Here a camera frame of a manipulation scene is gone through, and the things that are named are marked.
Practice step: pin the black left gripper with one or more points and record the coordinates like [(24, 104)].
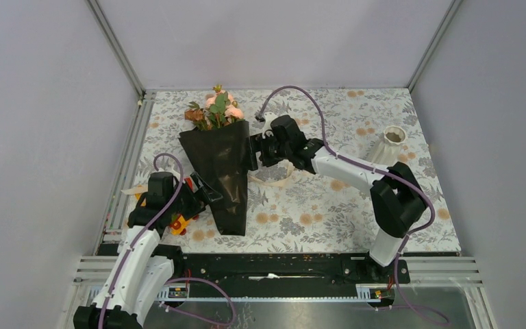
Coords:
[(197, 204)]

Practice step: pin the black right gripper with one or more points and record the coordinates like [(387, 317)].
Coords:
[(257, 143)]

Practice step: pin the black wrapping paper sheet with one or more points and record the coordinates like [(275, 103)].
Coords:
[(222, 159)]

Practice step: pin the peach flower bouquet black wrap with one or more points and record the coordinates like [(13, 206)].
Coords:
[(219, 110)]

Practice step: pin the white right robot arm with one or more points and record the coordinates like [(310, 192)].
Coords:
[(397, 199)]

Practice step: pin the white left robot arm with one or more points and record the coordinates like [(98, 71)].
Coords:
[(139, 273)]

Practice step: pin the white ribbed ceramic vase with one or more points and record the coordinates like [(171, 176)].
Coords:
[(389, 145)]

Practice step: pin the orange toy block cart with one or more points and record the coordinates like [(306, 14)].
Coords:
[(179, 222)]

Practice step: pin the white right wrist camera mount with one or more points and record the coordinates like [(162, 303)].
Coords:
[(268, 117)]

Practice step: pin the aluminium frame rail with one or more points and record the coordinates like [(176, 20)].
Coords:
[(116, 47)]

